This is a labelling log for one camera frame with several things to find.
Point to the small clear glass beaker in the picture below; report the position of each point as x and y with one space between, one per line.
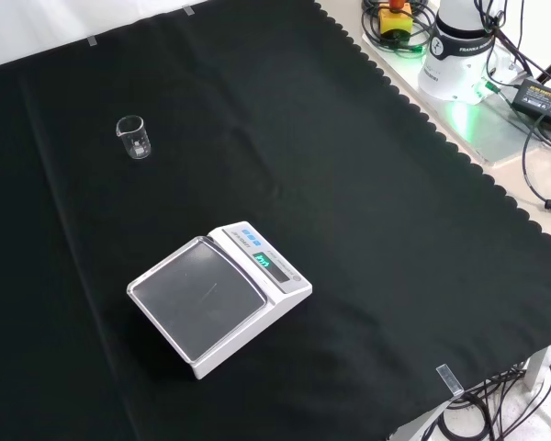
135 139

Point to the black scalloped table cloth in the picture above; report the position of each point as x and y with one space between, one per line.
349 184

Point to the white electronic balance steel pan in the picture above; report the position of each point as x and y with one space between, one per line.
220 294

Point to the grey tape piece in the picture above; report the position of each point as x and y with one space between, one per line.
93 41
188 10

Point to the yellow emergency stop button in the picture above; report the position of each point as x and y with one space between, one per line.
396 18

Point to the clear tape strip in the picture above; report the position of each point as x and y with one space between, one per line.
450 379

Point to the black power adapter brick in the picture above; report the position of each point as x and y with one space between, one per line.
543 99

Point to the grey metal table leg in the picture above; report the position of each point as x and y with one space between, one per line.
539 367

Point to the pale metal base plate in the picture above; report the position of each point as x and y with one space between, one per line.
491 133

